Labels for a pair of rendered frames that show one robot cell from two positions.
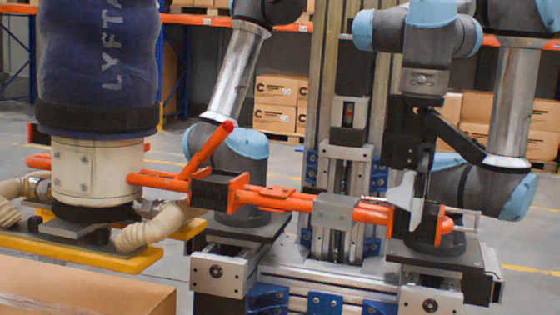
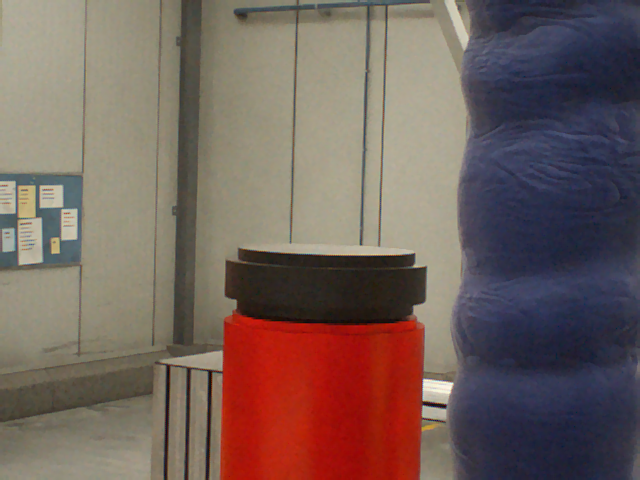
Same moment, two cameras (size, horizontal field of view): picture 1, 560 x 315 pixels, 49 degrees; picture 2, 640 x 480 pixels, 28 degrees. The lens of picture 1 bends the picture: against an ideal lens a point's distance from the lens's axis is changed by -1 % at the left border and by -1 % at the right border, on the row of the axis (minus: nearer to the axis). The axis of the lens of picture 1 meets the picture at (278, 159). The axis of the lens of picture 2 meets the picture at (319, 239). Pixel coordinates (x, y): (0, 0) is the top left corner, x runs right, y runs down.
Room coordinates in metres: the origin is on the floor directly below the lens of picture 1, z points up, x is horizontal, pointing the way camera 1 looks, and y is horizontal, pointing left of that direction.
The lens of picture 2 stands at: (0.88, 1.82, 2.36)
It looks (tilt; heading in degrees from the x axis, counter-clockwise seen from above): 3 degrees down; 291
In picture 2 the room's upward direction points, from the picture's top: 2 degrees clockwise
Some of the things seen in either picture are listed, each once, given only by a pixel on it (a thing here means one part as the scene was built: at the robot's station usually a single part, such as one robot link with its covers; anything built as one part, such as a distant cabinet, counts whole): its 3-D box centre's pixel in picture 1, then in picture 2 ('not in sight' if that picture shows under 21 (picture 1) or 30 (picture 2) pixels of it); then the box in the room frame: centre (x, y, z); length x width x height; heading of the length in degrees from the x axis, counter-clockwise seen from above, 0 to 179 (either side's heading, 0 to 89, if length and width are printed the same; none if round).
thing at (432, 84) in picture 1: (422, 83); not in sight; (0.99, -0.22, 1.47); 0.08 x 0.08 x 0.05
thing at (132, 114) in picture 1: (100, 110); not in sight; (1.16, 0.34, 1.36); 0.23 x 0.23 x 0.04
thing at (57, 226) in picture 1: (97, 202); not in sight; (1.15, 0.34, 1.18); 0.34 x 0.25 x 0.06; 73
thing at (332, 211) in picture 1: (335, 211); not in sight; (1.02, -0.10, 1.24); 0.07 x 0.07 x 0.04; 73
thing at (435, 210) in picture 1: (416, 221); not in sight; (0.97, -0.23, 1.24); 0.08 x 0.07 x 0.05; 73
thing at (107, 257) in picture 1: (67, 237); not in sight; (1.06, 0.37, 1.14); 0.34 x 0.10 x 0.05; 73
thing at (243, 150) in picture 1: (243, 156); not in sight; (1.58, 0.09, 1.20); 0.13 x 0.12 x 0.14; 47
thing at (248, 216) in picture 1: (242, 200); not in sight; (1.57, 0.09, 1.09); 0.15 x 0.15 x 0.10
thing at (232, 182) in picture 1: (218, 189); not in sight; (1.08, 0.10, 1.25); 0.10 x 0.08 x 0.06; 163
